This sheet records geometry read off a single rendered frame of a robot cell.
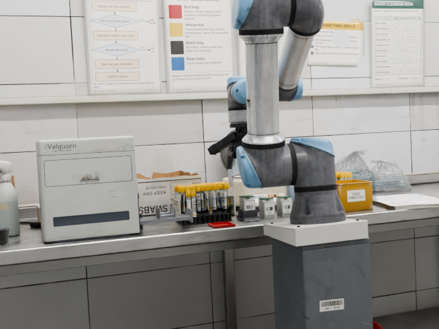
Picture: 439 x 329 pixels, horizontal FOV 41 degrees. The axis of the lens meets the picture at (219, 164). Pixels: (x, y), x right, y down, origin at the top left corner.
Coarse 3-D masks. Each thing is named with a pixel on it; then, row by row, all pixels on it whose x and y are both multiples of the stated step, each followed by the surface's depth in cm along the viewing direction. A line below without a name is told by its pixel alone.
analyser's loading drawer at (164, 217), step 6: (156, 210) 183; (174, 210) 181; (186, 210) 187; (192, 210) 182; (156, 216) 184; (162, 216) 180; (168, 216) 181; (174, 216) 181; (180, 216) 183; (186, 216) 182; (192, 216) 183; (144, 222) 178; (150, 222) 179; (156, 222) 179; (162, 222) 180; (192, 222) 183
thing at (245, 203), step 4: (240, 200) 195; (244, 200) 192; (248, 200) 192; (252, 200) 193; (240, 204) 195; (244, 204) 192; (248, 204) 192; (252, 204) 193; (240, 208) 196; (244, 208) 192; (248, 208) 193; (252, 208) 193
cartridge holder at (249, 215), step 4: (240, 212) 194; (244, 212) 192; (248, 212) 192; (252, 212) 192; (256, 212) 193; (236, 216) 198; (240, 216) 195; (244, 216) 192; (248, 216) 192; (252, 216) 193; (256, 216) 193; (244, 220) 190; (248, 220) 190; (252, 220) 191; (256, 220) 191
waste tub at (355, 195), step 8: (336, 184) 201; (344, 184) 200; (352, 184) 201; (360, 184) 202; (368, 184) 203; (344, 192) 200; (352, 192) 201; (360, 192) 202; (368, 192) 203; (344, 200) 201; (352, 200) 201; (360, 200) 202; (368, 200) 203; (344, 208) 201; (352, 208) 202; (360, 208) 203; (368, 208) 204
